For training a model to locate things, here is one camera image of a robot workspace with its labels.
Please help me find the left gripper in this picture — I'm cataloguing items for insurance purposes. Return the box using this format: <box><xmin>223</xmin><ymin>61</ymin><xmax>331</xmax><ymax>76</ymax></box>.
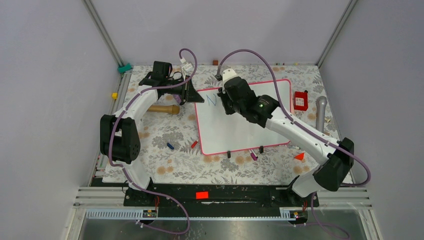
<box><xmin>164</xmin><ymin>75</ymin><xmax>204</xmax><ymax>103</ymax></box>

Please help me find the pink framed whiteboard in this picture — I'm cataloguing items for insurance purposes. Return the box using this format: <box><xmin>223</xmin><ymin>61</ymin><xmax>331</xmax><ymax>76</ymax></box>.
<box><xmin>194</xmin><ymin>87</ymin><xmax>290</xmax><ymax>155</ymax></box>

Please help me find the blue marker cap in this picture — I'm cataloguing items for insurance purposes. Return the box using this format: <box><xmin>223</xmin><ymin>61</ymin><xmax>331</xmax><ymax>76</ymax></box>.
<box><xmin>166</xmin><ymin>142</ymin><xmax>175</xmax><ymax>150</ymax></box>

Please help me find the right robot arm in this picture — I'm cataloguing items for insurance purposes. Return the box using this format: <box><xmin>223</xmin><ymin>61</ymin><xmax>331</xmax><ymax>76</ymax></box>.
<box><xmin>218</xmin><ymin>76</ymin><xmax>354</xmax><ymax>206</ymax></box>

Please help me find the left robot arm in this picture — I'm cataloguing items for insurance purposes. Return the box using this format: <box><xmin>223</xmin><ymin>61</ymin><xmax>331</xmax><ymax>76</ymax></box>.
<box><xmin>100</xmin><ymin>58</ymin><xmax>205</xmax><ymax>206</ymax></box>

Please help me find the gold toy microphone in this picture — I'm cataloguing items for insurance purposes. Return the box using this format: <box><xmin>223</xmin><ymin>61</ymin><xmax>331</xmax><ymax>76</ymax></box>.
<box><xmin>147</xmin><ymin>105</ymin><xmax>180</xmax><ymax>115</ymax></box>

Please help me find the floral patterned table mat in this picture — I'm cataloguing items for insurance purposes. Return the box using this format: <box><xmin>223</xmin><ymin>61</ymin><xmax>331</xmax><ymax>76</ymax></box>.
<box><xmin>101</xmin><ymin>64</ymin><xmax>355</xmax><ymax>186</ymax></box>

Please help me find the red small box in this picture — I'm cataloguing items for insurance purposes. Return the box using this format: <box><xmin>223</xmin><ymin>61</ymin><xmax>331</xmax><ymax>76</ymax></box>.
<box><xmin>293</xmin><ymin>90</ymin><xmax>309</xmax><ymax>111</ymax></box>

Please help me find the magenta capped marker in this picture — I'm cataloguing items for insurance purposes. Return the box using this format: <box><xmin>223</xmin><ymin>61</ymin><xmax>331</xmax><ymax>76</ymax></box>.
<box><xmin>249</xmin><ymin>149</ymin><xmax>258</xmax><ymax>161</ymax></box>

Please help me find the teal corner clamp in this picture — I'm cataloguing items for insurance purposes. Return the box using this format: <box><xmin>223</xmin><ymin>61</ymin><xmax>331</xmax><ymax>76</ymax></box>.
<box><xmin>117</xmin><ymin>63</ymin><xmax>133</xmax><ymax>74</ymax></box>

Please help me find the silver toy microphone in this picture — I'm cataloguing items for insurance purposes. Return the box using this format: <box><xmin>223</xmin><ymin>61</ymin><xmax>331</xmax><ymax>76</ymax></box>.
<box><xmin>316</xmin><ymin>96</ymin><xmax>328</xmax><ymax>133</ymax></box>

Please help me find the red triangular block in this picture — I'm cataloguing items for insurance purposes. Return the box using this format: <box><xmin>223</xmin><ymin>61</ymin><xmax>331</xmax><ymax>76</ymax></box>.
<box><xmin>293</xmin><ymin>152</ymin><xmax>305</xmax><ymax>161</ymax></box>

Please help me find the red tape label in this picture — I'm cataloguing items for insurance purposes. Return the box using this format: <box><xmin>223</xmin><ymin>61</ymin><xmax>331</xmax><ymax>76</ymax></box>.
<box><xmin>195</xmin><ymin>191</ymin><xmax>209</xmax><ymax>200</ymax></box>

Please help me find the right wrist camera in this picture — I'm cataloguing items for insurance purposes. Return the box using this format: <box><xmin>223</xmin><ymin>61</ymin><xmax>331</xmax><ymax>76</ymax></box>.
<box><xmin>221</xmin><ymin>68</ymin><xmax>238</xmax><ymax>84</ymax></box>

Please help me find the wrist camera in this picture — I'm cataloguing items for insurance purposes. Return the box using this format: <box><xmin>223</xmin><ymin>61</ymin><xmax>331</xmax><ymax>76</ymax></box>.
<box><xmin>180</xmin><ymin>57</ymin><xmax>194</xmax><ymax>75</ymax></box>
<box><xmin>221</xmin><ymin>68</ymin><xmax>238</xmax><ymax>84</ymax></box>

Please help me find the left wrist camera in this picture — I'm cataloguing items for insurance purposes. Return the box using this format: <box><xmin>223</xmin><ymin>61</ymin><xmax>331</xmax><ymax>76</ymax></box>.
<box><xmin>180</xmin><ymin>57</ymin><xmax>194</xmax><ymax>75</ymax></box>

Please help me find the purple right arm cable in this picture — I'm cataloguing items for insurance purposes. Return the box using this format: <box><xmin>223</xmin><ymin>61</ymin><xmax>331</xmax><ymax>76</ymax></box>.
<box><xmin>215</xmin><ymin>48</ymin><xmax>372</xmax><ymax>239</ymax></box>

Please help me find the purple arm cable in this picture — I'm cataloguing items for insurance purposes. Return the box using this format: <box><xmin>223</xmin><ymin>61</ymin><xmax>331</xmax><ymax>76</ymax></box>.
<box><xmin>215</xmin><ymin>48</ymin><xmax>372</xmax><ymax>239</ymax></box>
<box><xmin>107</xmin><ymin>48</ymin><xmax>198</xmax><ymax>235</ymax></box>

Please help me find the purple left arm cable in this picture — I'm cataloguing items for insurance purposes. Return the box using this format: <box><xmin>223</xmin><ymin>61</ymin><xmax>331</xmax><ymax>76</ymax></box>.
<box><xmin>107</xmin><ymin>48</ymin><xmax>198</xmax><ymax>235</ymax></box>

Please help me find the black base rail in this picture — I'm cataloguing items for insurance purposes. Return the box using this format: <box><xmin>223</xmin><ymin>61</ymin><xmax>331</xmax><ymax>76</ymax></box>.
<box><xmin>115</xmin><ymin>181</ymin><xmax>320</xmax><ymax>210</ymax></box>

